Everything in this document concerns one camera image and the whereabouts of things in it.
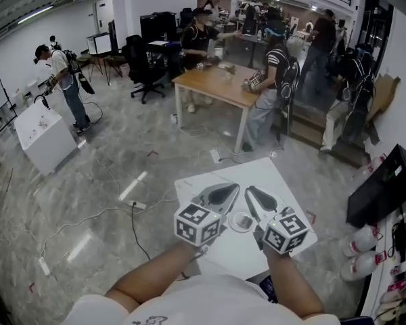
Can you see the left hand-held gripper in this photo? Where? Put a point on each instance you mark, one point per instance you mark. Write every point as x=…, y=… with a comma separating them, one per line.
x=193, y=223

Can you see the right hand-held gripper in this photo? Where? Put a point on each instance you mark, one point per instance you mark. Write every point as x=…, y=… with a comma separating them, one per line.
x=286, y=232

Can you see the small clear plate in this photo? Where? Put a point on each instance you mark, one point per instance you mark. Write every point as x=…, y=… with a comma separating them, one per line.
x=238, y=222

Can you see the person's left forearm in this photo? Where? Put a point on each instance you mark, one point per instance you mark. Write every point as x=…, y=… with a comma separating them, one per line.
x=149, y=278

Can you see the person's right forearm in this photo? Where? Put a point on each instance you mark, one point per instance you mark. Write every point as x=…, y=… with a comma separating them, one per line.
x=291, y=283

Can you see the white power strip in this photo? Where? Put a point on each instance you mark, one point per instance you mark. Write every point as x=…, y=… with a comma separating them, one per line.
x=44, y=266
x=215, y=155
x=137, y=204

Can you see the small white table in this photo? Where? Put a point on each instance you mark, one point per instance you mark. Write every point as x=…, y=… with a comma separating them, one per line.
x=237, y=252

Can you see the dark blue device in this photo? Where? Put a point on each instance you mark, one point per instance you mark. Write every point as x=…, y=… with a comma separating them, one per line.
x=269, y=288

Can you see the clear plastic bottle bag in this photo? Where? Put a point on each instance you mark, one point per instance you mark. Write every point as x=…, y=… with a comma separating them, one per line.
x=358, y=266
x=360, y=240

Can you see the wooden table white legs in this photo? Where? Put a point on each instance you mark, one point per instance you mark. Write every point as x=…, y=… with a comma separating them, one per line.
x=216, y=85

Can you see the person's white shirt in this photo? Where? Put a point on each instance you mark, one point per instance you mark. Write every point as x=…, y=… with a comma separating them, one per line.
x=206, y=303

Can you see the black box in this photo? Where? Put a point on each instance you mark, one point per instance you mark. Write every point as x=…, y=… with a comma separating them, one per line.
x=382, y=188

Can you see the white side shelf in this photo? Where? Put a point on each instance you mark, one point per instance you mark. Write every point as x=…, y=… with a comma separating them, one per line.
x=389, y=276

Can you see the black office chair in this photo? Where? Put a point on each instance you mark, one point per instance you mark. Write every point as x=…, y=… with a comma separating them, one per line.
x=140, y=63

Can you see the black cabinet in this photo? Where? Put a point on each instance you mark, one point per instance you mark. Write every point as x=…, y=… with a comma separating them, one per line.
x=158, y=27

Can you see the white box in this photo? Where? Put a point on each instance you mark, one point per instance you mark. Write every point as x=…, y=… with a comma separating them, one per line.
x=99, y=43

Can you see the long ceiling light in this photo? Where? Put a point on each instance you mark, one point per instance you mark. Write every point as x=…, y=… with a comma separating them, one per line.
x=35, y=15

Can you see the white pedestal table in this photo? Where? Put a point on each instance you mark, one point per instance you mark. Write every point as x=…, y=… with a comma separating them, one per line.
x=47, y=137

